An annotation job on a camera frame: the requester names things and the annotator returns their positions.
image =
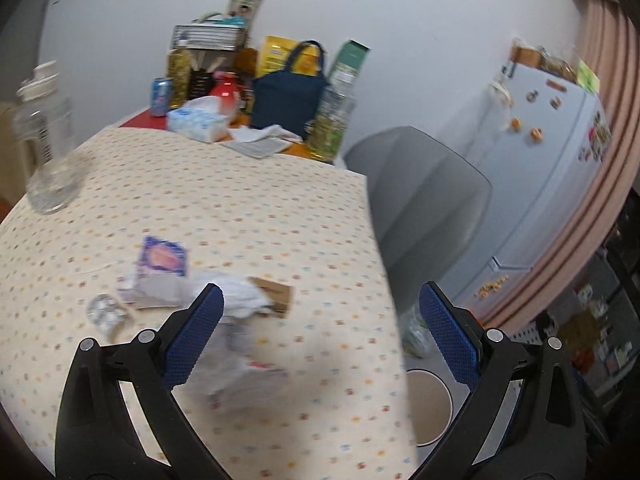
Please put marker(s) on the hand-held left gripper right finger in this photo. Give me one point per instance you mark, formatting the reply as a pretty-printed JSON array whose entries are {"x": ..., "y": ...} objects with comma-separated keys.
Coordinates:
[{"x": 450, "y": 332}]

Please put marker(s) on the navy lunch bag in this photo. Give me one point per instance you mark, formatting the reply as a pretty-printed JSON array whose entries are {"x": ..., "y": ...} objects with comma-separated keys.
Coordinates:
[{"x": 285, "y": 102}]

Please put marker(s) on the green tea bottle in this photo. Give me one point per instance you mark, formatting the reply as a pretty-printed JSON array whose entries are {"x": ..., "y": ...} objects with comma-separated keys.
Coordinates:
[{"x": 180, "y": 75}]

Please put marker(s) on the clear plastic bag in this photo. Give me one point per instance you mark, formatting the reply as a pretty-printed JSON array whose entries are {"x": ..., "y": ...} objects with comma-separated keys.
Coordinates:
[{"x": 416, "y": 332}]

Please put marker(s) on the dark storage shelf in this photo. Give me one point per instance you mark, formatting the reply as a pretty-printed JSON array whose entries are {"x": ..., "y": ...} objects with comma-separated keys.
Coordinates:
[{"x": 600, "y": 320}]

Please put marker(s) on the white paper sheet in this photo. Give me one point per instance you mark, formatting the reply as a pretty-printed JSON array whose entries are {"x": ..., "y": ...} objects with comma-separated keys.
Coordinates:
[{"x": 265, "y": 133}]

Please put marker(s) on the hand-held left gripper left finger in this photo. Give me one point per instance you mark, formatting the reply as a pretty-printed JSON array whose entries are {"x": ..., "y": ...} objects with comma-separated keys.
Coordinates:
[{"x": 195, "y": 330}]

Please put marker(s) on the brown cardboard piece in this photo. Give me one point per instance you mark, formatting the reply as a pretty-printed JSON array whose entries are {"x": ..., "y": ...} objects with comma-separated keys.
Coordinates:
[{"x": 277, "y": 295}]

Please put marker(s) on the large clear plastic bottle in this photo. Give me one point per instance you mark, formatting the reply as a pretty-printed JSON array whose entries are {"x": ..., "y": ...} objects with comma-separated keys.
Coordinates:
[{"x": 330, "y": 120}]

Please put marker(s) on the teal item in basket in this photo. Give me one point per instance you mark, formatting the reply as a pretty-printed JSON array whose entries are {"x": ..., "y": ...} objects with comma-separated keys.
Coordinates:
[{"x": 227, "y": 19}]

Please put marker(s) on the round fridge magnet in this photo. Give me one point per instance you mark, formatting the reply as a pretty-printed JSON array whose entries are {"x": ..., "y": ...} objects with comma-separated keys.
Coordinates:
[
  {"x": 555, "y": 102},
  {"x": 536, "y": 134},
  {"x": 531, "y": 95},
  {"x": 515, "y": 124}
]

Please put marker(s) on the blue soda can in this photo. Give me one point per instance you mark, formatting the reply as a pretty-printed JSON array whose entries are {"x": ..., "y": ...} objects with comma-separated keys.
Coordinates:
[{"x": 161, "y": 96}]

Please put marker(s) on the brown box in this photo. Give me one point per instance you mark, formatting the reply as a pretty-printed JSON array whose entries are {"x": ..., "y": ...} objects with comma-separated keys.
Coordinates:
[{"x": 525, "y": 56}]

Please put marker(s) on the black chopstick holder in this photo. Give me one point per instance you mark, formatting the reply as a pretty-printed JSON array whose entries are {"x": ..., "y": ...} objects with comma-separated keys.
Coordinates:
[{"x": 204, "y": 80}]

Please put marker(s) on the floral dotted tablecloth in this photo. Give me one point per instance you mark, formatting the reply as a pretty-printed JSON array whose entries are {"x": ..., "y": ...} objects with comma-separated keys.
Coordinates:
[{"x": 250, "y": 210}]

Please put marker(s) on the yellow green note pad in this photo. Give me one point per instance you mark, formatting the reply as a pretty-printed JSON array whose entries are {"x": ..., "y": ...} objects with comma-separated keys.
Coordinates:
[{"x": 588, "y": 76}]

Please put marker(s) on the round beige trash bin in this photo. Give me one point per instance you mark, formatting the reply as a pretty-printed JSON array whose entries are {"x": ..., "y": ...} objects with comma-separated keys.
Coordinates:
[{"x": 425, "y": 405}]

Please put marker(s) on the red white vase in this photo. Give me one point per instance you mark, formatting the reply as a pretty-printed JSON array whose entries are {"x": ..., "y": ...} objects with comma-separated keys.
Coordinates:
[{"x": 225, "y": 92}]

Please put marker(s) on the silver foil blister pack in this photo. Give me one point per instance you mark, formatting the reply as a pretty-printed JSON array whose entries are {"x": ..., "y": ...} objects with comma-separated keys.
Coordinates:
[{"x": 106, "y": 311}]

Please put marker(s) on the green carton box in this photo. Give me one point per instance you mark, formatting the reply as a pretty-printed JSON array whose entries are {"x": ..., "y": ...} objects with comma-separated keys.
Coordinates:
[{"x": 350, "y": 62}]

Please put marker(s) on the clear water jug white lid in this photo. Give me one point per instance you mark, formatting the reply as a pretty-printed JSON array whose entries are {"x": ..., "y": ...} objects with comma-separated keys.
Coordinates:
[{"x": 47, "y": 160}]

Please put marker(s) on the white refrigerator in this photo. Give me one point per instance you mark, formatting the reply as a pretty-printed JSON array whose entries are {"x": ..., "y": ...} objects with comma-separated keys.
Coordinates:
[{"x": 545, "y": 185}]

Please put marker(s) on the grey chair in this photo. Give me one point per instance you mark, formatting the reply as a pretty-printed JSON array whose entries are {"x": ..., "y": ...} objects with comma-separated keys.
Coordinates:
[{"x": 420, "y": 200}]

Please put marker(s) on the yellow snack bag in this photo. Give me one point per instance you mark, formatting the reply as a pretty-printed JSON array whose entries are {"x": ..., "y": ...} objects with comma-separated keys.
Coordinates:
[{"x": 272, "y": 57}]

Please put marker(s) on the blue white tissue box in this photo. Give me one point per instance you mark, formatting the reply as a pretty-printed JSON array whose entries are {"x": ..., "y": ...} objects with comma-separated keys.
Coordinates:
[{"x": 197, "y": 122}]

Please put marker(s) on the brown pouch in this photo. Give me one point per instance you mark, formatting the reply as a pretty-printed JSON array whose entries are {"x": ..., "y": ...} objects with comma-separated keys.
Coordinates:
[{"x": 245, "y": 62}]

